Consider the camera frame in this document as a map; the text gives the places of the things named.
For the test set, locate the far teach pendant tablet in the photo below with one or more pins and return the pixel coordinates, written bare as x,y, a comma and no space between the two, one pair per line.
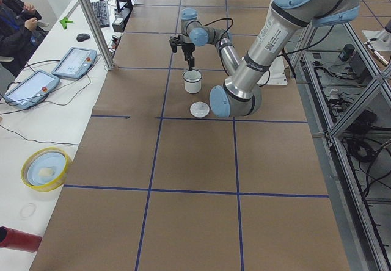
75,63

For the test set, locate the white camera stand pole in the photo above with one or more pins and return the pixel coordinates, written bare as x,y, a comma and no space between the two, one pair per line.
276,75

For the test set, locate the red cylinder bottle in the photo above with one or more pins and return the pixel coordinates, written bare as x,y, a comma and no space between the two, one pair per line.
19,240

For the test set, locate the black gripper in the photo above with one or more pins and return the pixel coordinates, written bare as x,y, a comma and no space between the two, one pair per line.
187,48

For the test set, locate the yellow tape roll with plate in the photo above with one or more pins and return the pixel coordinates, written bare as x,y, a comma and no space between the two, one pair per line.
46,169

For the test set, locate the black keyboard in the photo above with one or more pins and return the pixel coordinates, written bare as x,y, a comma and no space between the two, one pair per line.
100,9

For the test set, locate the seated person in black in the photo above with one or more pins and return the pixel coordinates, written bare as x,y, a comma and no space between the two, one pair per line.
20,34

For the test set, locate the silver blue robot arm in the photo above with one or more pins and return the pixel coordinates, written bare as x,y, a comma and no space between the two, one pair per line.
240,94

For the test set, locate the white ceramic lid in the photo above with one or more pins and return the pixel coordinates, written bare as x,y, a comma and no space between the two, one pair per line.
199,109

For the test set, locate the near teach pendant tablet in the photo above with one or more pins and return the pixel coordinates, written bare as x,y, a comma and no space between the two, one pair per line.
32,90

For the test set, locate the aluminium frame post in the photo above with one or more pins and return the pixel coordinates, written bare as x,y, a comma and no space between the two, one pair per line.
97,33

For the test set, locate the black computer mouse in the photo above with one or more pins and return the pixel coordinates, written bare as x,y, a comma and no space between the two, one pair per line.
82,37

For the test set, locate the green plastic clamp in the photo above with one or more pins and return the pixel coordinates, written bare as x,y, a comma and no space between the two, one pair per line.
65,21

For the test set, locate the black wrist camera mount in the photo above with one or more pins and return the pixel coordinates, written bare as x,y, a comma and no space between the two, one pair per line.
175,42

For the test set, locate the white enamel mug blue rim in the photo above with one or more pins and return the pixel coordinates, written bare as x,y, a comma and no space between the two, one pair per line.
193,88

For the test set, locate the teach pendant tablet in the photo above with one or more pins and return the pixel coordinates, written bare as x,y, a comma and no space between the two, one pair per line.
32,90
75,63

